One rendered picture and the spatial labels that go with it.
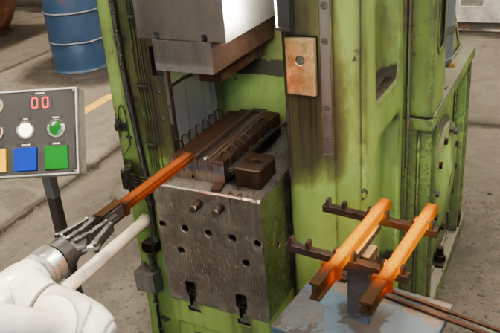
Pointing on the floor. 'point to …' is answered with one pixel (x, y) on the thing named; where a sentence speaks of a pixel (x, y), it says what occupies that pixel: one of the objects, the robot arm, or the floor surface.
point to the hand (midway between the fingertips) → (110, 215)
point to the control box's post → (50, 186)
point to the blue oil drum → (72, 22)
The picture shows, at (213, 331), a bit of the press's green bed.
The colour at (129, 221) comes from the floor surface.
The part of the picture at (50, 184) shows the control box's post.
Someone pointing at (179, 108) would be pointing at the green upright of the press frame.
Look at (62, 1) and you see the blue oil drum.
